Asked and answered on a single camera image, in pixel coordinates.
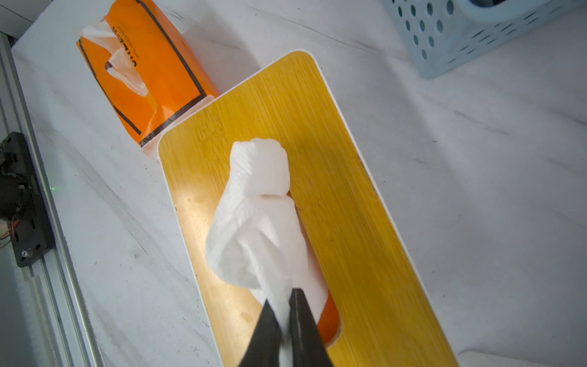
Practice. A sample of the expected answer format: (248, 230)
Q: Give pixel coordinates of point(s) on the orange tissue pack with sheet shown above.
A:
(256, 239)

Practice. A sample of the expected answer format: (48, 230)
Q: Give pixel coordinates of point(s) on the yellow box lid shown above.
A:
(385, 315)

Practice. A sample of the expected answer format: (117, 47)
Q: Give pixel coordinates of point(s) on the blue plastic basket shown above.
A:
(441, 35)

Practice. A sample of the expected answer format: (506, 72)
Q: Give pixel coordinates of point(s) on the aluminium mounting rail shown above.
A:
(44, 320)

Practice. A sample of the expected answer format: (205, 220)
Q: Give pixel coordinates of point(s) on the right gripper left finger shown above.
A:
(264, 346)

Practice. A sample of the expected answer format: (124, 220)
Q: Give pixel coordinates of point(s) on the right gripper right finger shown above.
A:
(307, 344)

